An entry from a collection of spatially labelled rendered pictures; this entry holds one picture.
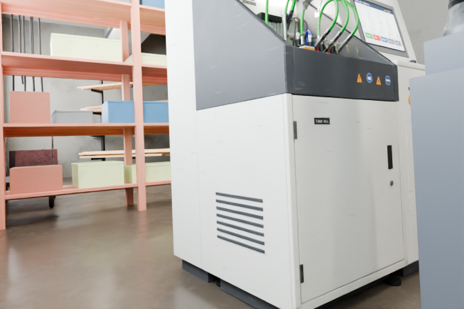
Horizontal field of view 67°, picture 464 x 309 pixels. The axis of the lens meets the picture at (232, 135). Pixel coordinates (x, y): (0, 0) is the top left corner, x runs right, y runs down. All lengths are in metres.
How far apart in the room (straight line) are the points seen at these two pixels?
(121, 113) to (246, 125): 2.48
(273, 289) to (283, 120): 0.58
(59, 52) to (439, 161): 3.25
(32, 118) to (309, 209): 2.81
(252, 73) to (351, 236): 0.71
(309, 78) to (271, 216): 0.49
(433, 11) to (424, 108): 2.63
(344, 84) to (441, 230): 0.61
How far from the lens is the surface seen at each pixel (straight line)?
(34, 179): 3.57
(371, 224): 1.54
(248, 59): 1.33
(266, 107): 1.23
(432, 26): 3.67
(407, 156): 1.76
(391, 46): 2.28
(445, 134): 1.08
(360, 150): 1.46
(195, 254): 1.74
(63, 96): 9.09
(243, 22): 1.38
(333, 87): 1.35
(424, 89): 1.11
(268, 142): 1.23
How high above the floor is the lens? 0.63
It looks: 1 degrees up
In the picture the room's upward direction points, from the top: 2 degrees counter-clockwise
